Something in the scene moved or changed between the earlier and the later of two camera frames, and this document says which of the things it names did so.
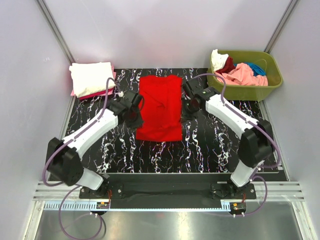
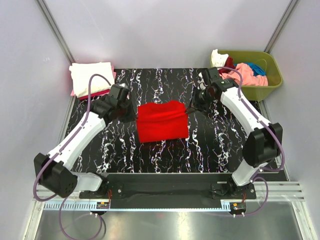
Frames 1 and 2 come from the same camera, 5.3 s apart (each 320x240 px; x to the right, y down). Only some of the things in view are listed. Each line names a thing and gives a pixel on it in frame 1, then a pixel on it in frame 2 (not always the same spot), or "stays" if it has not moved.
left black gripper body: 135,115 → 126,111
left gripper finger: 136,124 → 135,116
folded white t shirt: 90,77 stays
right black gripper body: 188,105 → 201,98
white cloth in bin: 218,60 stays
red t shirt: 162,112 stays
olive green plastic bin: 268,61 stays
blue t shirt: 256,70 stays
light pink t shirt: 241,74 stays
